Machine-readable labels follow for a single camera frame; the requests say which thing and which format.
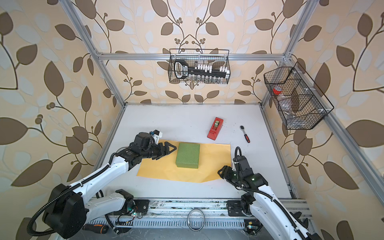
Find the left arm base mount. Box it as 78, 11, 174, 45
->
113, 200, 150, 216

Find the aluminium front rail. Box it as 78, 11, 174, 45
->
64, 198, 313, 230

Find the black wire basket back wall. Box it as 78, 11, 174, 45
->
168, 48, 231, 85

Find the metal ring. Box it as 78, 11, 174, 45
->
187, 208, 206, 232

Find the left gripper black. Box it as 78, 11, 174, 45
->
140, 141, 178, 160

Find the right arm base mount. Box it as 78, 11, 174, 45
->
226, 200, 253, 217

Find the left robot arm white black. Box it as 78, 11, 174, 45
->
27, 130, 177, 239

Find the orange black screwdriver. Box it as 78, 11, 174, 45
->
83, 224, 110, 234

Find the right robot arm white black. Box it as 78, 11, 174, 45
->
218, 147, 321, 240

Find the red tape dispenser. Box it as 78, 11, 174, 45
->
207, 118, 224, 141

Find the ratchet wrench red handle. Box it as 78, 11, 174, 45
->
240, 126, 251, 143

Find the socket set black rail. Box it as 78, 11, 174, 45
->
173, 60, 231, 81

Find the red capped plastic bottle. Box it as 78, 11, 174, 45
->
273, 86, 283, 97

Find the black wire basket wall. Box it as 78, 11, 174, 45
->
168, 48, 231, 85
264, 62, 334, 130

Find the green gift box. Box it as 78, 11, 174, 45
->
176, 143, 200, 169

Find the black wire basket right wall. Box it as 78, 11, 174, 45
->
264, 62, 334, 130

